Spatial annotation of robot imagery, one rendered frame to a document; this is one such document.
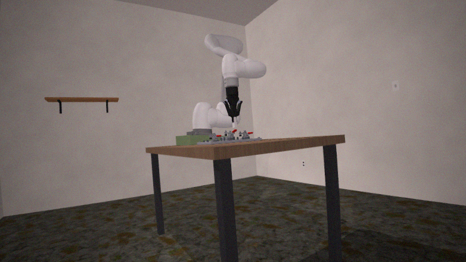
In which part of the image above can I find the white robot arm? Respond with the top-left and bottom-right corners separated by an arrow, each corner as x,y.
186,34 -> 266,135

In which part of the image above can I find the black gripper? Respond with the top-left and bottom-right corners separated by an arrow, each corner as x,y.
223,86 -> 242,128

